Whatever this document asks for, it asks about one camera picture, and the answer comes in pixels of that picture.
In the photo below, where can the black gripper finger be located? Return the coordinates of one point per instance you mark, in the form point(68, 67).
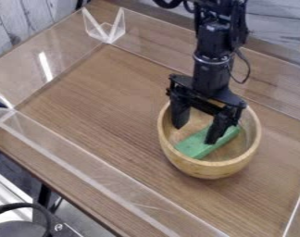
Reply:
point(180, 111)
point(223, 121)

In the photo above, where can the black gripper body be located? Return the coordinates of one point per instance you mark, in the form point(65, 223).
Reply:
point(207, 87)

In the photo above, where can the green rectangular block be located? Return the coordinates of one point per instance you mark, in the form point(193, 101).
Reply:
point(193, 146)

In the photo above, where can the brown wooden bowl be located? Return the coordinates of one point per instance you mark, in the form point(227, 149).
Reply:
point(228, 159)

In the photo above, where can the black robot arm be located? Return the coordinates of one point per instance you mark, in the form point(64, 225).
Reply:
point(221, 33)

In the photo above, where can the black table leg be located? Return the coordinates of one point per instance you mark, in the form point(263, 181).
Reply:
point(45, 196)

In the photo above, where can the clear acrylic tray wall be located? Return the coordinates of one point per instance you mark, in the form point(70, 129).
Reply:
point(84, 87)

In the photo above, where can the grey metal base plate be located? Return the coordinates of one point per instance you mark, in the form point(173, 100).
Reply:
point(34, 228)

